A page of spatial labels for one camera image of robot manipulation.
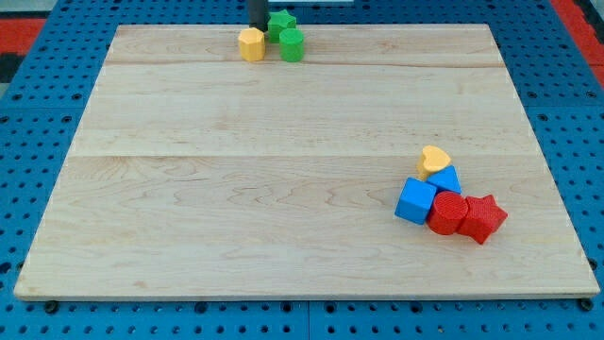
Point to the green star block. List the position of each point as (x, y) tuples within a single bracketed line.
[(278, 21)]

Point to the blue triangle block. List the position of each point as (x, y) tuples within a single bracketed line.
[(446, 180)]

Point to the green cylinder block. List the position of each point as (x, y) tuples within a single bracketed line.
[(291, 44)]

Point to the red cylinder block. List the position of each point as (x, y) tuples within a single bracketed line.
[(447, 213)]

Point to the blue cube block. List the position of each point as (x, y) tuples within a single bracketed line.
[(415, 201)]

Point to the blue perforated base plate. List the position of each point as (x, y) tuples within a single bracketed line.
[(47, 96)]

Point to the yellow hexagon block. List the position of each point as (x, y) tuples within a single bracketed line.
[(251, 44)]

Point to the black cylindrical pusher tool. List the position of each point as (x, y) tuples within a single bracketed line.
[(258, 14)]

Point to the light wooden board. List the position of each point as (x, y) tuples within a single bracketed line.
[(196, 175)]

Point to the yellow heart block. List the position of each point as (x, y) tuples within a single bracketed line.
[(432, 160)]

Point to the red star block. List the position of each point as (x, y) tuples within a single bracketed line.
[(483, 218)]

